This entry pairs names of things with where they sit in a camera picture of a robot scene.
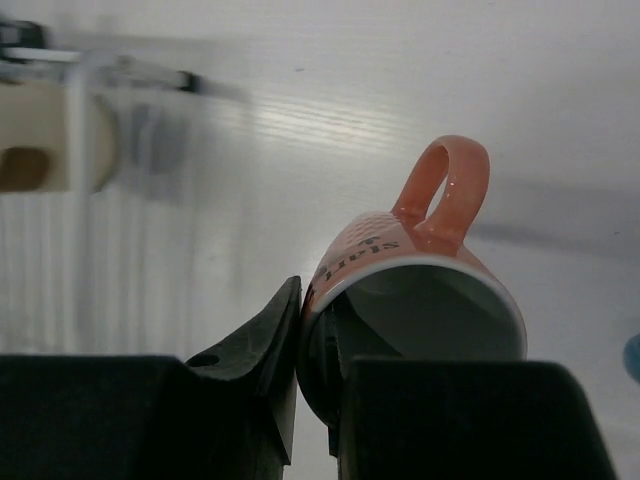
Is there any pink mug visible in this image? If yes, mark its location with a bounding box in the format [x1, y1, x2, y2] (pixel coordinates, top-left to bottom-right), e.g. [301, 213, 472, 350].
[297, 135, 527, 427]

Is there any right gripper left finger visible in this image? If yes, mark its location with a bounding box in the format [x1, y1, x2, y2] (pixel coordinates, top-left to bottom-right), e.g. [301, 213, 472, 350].
[1, 276, 302, 479]

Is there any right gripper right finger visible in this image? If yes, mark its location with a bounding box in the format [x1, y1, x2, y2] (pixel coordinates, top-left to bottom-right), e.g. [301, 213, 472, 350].
[320, 305, 615, 479]

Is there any blue mug with handle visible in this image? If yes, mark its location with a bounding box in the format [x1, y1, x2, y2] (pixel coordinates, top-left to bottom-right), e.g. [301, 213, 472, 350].
[623, 334, 640, 383]

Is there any steel cup brown base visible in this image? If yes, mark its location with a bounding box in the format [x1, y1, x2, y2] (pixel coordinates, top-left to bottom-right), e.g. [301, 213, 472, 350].
[0, 82, 121, 194]

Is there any metal wire dish rack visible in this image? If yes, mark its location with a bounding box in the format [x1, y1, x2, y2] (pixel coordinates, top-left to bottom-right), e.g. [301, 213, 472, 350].
[1, 16, 245, 355]

